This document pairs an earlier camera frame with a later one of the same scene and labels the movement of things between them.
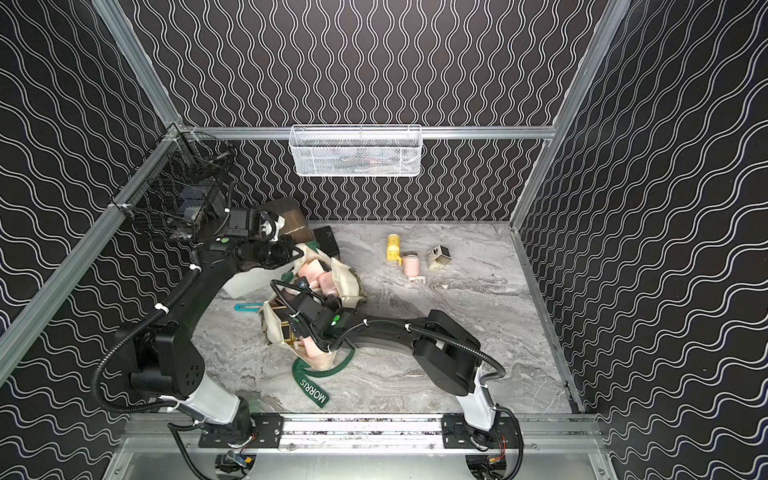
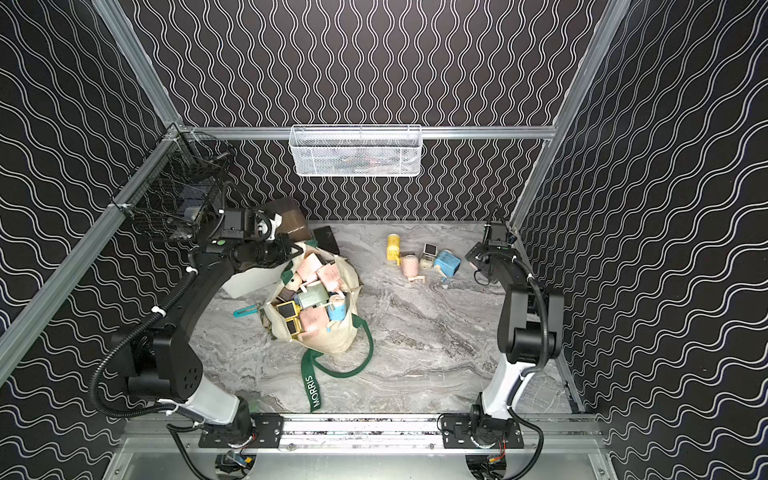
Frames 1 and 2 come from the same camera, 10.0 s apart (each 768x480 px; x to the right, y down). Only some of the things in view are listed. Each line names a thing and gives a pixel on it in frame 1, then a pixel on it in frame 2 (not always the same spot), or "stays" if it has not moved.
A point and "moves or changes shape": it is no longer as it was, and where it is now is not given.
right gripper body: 304,333 -> 475,251
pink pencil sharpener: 411,263 stays
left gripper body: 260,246 stays
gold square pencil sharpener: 438,258 moves or changes shape
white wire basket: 356,150 stays
